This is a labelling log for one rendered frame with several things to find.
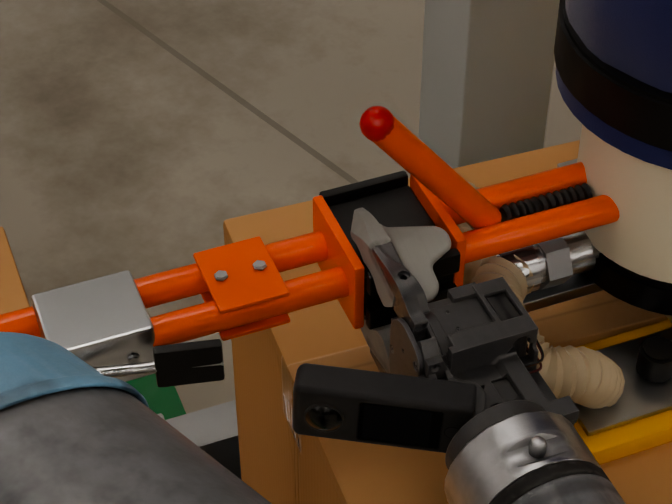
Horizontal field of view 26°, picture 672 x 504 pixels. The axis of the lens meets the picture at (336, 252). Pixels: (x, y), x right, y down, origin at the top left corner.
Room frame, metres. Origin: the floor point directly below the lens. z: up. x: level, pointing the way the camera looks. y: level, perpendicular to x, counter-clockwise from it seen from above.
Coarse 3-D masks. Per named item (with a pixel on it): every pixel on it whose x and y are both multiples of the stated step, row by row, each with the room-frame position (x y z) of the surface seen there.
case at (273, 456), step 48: (576, 144) 1.05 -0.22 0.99; (240, 240) 0.92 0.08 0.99; (240, 336) 0.91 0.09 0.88; (288, 336) 0.80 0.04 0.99; (336, 336) 0.80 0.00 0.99; (576, 336) 0.80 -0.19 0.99; (240, 384) 0.92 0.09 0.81; (288, 384) 0.77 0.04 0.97; (240, 432) 0.93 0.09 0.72; (288, 432) 0.77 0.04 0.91; (288, 480) 0.78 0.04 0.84; (336, 480) 0.66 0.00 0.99; (384, 480) 0.66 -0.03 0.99; (432, 480) 0.66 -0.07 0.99; (624, 480) 0.66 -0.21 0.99
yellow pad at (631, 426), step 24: (624, 336) 0.79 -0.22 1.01; (648, 336) 0.78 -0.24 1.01; (624, 360) 0.76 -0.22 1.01; (648, 360) 0.73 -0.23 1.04; (624, 384) 0.73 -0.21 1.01; (648, 384) 0.73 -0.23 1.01; (600, 408) 0.71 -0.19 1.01; (624, 408) 0.71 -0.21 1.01; (648, 408) 0.71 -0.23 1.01; (600, 432) 0.69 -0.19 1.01; (624, 432) 0.69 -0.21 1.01; (648, 432) 0.69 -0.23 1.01; (600, 456) 0.67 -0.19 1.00
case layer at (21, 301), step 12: (0, 228) 1.43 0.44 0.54; (0, 240) 1.41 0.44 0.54; (0, 252) 1.38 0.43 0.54; (0, 264) 1.36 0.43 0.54; (12, 264) 1.36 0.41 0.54; (0, 276) 1.34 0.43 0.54; (12, 276) 1.34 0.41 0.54; (0, 288) 1.32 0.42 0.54; (12, 288) 1.32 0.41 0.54; (0, 300) 1.30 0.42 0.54; (12, 300) 1.30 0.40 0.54; (24, 300) 1.30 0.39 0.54; (0, 312) 1.27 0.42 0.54
